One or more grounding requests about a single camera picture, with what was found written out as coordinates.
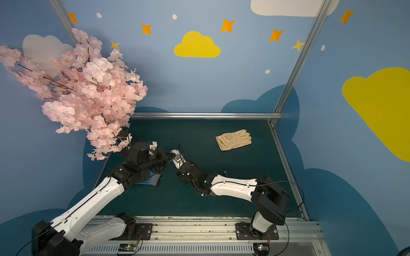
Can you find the controller circuit board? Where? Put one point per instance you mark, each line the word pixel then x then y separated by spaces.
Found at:
pixel 261 249
pixel 126 249

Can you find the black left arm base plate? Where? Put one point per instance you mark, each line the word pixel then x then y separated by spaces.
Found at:
pixel 144 232

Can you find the aluminium corner post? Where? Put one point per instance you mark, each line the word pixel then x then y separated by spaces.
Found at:
pixel 304 53
pixel 64 17

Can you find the pink cherry blossom tree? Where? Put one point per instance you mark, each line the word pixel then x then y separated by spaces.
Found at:
pixel 90 92

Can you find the aluminium corner post left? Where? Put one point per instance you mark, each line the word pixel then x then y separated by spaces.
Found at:
pixel 64 17

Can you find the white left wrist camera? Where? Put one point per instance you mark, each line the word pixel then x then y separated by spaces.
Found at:
pixel 153 145

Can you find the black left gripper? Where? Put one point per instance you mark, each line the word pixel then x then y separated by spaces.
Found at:
pixel 162 156

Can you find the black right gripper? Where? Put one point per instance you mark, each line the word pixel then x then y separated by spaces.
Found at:
pixel 184 166

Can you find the right controller circuit board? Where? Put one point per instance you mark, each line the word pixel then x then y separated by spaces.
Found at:
pixel 261 249

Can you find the cream work glove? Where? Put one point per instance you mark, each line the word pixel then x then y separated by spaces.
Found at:
pixel 229 141

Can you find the left controller circuit board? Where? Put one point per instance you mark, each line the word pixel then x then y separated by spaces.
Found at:
pixel 126 249

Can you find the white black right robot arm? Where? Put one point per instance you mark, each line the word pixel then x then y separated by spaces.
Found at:
pixel 268 197

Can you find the aluminium corner post right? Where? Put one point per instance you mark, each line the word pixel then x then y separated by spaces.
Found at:
pixel 304 53

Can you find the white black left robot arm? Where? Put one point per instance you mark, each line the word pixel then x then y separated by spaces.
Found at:
pixel 65 234

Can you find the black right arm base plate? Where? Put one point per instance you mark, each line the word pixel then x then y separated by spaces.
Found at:
pixel 245 231

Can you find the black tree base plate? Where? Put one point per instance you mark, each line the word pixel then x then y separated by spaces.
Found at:
pixel 127 138

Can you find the grey blue sock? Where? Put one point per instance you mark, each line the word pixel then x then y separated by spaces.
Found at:
pixel 152 180

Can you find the aluminium back rail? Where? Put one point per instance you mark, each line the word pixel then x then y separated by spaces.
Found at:
pixel 152 115

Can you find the white round alarm clock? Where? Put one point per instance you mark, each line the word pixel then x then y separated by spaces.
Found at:
pixel 178 158

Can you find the aluminium front mounting rail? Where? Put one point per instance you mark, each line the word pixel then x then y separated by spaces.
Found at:
pixel 222 230

